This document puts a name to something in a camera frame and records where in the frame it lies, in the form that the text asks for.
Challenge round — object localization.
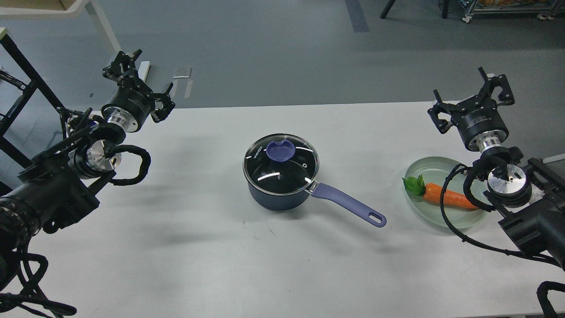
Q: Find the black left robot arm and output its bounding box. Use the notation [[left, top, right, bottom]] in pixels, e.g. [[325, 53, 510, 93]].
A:
[[1, 49, 175, 318]]

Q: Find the blue saucepan with handle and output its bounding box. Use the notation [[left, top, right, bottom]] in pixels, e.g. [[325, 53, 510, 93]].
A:
[[243, 133, 388, 228]]

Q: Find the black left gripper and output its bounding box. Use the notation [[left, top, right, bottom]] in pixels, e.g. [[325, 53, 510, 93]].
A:
[[101, 49, 176, 133]]

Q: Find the white table frame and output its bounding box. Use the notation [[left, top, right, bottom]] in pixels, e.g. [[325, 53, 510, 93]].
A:
[[0, 0, 151, 102]]

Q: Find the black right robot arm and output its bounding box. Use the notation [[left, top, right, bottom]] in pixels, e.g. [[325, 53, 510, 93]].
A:
[[427, 67, 565, 269]]

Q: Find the metal cart with wheels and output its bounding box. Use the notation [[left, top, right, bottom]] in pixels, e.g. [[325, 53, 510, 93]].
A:
[[458, 0, 564, 23]]

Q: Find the glass lid with purple knob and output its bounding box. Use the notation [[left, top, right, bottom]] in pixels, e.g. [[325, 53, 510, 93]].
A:
[[243, 133, 319, 196]]

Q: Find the orange toy carrot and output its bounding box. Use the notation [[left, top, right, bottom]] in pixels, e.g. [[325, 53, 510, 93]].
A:
[[402, 175, 480, 211]]

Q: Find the pale green plate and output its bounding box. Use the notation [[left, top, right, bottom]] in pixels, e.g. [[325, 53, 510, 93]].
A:
[[402, 156, 488, 230]]

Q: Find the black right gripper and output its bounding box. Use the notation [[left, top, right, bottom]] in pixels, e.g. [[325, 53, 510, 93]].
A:
[[427, 67, 515, 152]]

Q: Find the black metal stand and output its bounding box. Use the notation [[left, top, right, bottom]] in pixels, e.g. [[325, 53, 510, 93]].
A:
[[1, 28, 64, 169]]

